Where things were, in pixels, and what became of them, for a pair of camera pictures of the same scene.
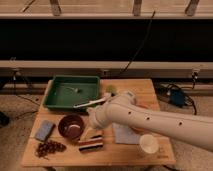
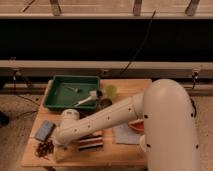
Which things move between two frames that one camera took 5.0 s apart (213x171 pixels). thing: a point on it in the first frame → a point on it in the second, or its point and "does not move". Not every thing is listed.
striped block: (93, 143) does not move
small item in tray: (75, 89) does not move
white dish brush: (90, 102) → (93, 96)
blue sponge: (44, 130) does not move
